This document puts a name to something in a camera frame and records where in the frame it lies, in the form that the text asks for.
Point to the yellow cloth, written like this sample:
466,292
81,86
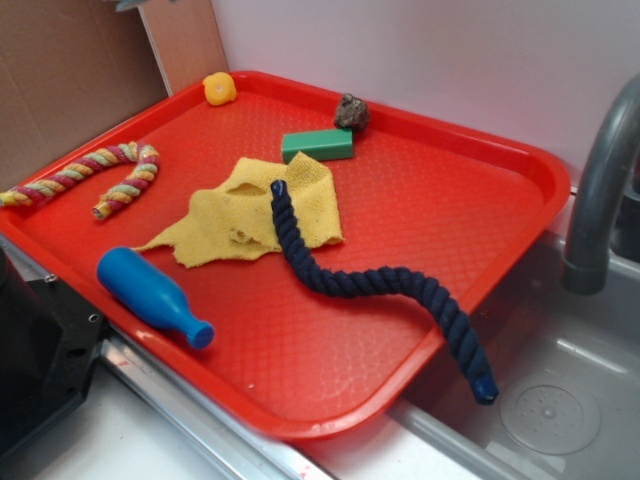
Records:
234,221

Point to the green rectangular block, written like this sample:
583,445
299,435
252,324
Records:
321,145

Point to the red plastic tray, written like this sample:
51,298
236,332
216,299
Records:
456,204

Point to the brown rock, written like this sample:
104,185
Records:
352,113

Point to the yellow rubber duck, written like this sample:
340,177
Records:
219,88

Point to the blue plastic bottle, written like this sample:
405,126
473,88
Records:
151,295

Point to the grey toy faucet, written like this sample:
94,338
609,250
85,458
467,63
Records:
605,215

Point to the grey toy sink basin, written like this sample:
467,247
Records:
567,368

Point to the brown cardboard box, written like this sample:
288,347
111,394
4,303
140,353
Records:
71,70

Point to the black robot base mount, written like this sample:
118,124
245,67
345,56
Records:
51,338

